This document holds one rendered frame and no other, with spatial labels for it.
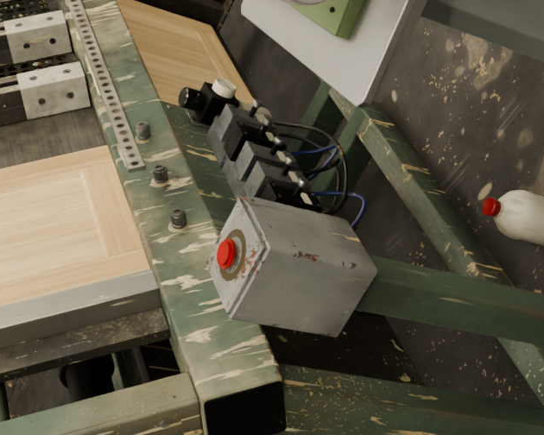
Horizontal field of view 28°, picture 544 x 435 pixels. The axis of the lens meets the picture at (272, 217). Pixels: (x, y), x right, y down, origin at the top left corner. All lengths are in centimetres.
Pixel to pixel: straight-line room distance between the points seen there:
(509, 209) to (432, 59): 71
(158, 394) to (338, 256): 31
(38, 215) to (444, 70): 120
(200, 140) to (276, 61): 149
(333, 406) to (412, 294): 20
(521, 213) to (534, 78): 41
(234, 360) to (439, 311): 30
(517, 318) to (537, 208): 56
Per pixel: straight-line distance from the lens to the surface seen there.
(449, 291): 154
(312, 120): 280
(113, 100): 207
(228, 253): 137
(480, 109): 255
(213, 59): 308
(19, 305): 167
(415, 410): 164
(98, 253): 177
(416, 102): 276
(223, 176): 189
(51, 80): 213
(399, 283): 148
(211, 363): 151
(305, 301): 140
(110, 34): 230
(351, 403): 157
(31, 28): 233
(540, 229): 218
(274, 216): 139
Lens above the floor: 157
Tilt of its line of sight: 29 degrees down
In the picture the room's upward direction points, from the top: 77 degrees counter-clockwise
